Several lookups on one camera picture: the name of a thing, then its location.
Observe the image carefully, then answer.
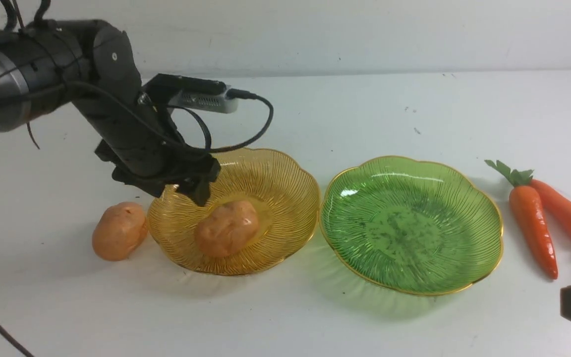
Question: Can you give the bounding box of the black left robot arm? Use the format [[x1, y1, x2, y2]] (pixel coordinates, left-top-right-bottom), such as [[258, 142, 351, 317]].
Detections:
[[0, 19, 220, 206]]

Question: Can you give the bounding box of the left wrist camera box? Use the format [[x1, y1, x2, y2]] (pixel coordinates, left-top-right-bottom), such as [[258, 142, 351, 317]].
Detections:
[[143, 74, 238, 115]]

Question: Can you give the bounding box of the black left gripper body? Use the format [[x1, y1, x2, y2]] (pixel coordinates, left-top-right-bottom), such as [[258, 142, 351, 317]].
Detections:
[[71, 84, 220, 197]]

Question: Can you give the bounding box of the toy carrot with leaves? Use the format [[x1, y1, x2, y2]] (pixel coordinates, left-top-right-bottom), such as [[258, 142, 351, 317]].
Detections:
[[484, 160, 558, 281]]

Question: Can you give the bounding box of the black camera cable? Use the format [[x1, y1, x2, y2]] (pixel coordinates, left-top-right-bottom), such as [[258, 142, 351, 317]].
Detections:
[[167, 89, 274, 153]]

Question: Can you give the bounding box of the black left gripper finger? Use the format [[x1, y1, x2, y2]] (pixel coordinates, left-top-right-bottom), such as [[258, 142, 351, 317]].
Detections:
[[176, 178, 212, 206]]

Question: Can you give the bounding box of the toy potato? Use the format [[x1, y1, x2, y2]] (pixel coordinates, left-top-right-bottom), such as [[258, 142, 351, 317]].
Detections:
[[193, 200, 260, 258], [92, 202, 149, 262]]

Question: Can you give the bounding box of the amber ribbed plastic plate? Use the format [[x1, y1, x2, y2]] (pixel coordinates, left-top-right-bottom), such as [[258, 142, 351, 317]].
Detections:
[[147, 148, 320, 276]]

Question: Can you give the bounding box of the green ribbed plastic plate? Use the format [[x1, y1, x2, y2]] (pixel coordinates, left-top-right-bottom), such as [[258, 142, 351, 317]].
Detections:
[[319, 156, 505, 296]]

